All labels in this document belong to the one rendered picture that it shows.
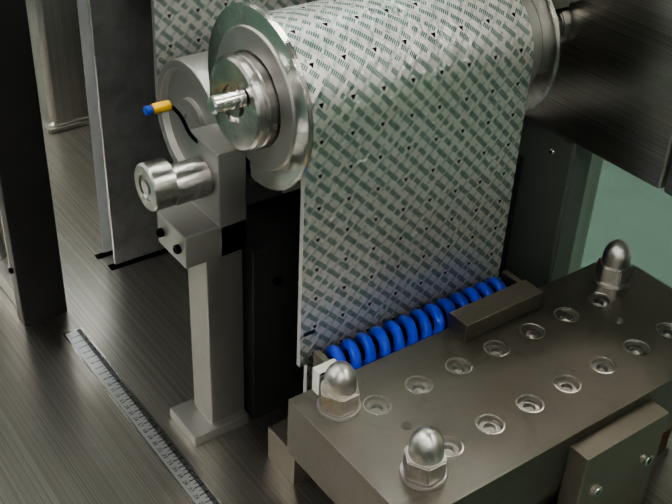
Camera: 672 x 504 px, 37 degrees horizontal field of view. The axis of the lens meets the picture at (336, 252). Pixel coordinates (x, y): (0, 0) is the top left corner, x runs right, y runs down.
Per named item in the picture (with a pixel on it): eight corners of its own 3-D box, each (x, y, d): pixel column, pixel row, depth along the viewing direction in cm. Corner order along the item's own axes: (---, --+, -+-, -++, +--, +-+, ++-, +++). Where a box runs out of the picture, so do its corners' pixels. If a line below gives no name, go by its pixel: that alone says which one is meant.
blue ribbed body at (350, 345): (315, 372, 89) (316, 341, 87) (494, 294, 99) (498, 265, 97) (338, 394, 86) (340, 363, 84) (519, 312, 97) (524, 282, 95)
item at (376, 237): (296, 364, 88) (300, 179, 77) (494, 279, 99) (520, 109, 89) (299, 367, 87) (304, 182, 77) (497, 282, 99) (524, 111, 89)
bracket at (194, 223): (166, 419, 99) (145, 140, 81) (223, 394, 102) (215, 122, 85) (191, 450, 95) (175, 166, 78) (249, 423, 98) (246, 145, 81)
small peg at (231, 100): (204, 99, 75) (211, 94, 73) (236, 91, 76) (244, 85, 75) (210, 117, 75) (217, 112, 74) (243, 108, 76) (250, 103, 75)
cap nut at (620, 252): (584, 276, 99) (593, 237, 96) (610, 264, 101) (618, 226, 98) (613, 294, 96) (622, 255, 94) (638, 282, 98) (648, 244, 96)
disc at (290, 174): (209, 145, 87) (204, -22, 79) (214, 143, 88) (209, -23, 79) (306, 222, 78) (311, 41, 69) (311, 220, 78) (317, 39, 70)
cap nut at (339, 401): (307, 401, 82) (309, 359, 80) (343, 385, 84) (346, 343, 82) (333, 428, 80) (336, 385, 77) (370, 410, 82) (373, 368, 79)
